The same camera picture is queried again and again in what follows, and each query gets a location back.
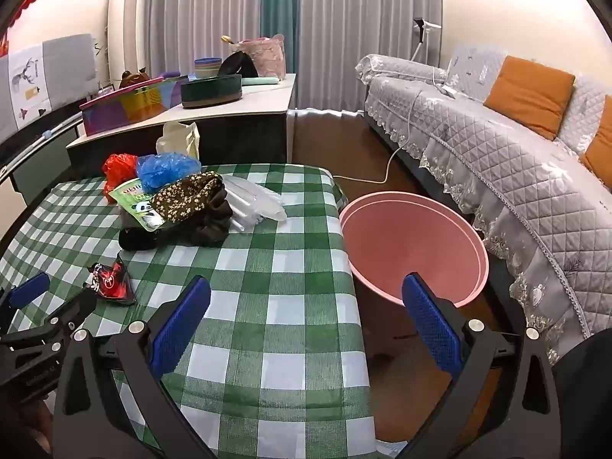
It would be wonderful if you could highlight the dark television stand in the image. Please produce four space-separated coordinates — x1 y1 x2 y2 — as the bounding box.
0 105 83 206

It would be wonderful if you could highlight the black hat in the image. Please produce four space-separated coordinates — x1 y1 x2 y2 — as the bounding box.
217 52 259 78

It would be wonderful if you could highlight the grey printed cover cloth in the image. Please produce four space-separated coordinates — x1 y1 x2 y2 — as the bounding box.
0 33 99 135

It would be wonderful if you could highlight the red plastic bag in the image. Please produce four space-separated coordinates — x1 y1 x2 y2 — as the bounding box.
103 154 140 204

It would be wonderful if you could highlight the orange cushion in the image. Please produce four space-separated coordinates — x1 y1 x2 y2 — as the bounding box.
484 55 576 141
578 96 612 177

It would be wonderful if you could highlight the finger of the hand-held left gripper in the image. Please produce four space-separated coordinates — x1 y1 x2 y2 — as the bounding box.
0 272 51 330
0 291 99 352

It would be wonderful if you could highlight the green checked tablecloth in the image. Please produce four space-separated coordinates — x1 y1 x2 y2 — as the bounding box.
0 163 376 459

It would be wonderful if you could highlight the red black snack wrapper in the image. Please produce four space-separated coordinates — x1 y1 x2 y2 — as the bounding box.
87 253 137 306

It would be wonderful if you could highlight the white cable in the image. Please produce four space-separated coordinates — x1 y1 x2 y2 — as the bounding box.
332 64 460 185

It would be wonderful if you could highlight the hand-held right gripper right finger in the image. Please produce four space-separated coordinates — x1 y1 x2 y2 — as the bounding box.
397 272 562 459

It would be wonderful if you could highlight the dark green round tin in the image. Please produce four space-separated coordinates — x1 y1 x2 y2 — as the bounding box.
180 75 243 109

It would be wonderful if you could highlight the white rod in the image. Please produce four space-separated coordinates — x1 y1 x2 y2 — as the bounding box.
0 115 83 173

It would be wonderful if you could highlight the white low cabinet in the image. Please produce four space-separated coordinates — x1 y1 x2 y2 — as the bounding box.
66 73 297 173

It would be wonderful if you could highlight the grey quilted sofa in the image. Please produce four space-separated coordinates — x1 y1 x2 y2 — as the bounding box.
355 47 612 369

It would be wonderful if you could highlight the red wall decoration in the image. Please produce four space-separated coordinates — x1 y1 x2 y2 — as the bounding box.
0 0 45 53

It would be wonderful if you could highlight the white phone stand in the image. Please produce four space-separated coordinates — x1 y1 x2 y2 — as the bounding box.
413 18 443 63

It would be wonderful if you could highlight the pink plastic basin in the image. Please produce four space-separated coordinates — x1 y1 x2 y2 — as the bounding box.
339 191 489 309

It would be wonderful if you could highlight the pink lace basket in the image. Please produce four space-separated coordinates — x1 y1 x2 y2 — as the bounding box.
236 36 286 77

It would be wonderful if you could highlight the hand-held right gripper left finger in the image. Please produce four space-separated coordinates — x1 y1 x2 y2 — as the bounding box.
52 275 225 459

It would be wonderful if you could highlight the blue plastic bag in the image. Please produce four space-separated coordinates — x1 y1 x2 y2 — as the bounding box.
136 153 202 195

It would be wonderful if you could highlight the stack of coloured bowls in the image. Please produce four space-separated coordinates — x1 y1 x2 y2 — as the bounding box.
194 57 223 80

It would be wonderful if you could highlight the white bubble wrap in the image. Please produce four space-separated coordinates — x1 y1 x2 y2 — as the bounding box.
222 172 288 233

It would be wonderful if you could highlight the white standing air conditioner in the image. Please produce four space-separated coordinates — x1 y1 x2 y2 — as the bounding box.
106 0 148 89

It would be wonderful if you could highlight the colourful gift box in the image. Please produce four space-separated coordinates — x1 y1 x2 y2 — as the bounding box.
79 76 189 137

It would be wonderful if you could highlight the dark clothing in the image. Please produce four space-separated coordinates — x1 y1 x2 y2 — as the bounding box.
552 330 612 459

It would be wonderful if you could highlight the brown floral cloth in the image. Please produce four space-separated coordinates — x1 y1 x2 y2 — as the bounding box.
150 172 233 248

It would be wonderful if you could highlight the green snack packet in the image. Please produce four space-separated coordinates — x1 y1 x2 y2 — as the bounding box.
109 179 166 233

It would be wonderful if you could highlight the teal curtain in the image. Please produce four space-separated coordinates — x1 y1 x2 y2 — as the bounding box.
260 0 299 77

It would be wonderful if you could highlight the grey sheer curtain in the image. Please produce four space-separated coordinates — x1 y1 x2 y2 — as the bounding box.
293 0 443 111
143 0 264 87

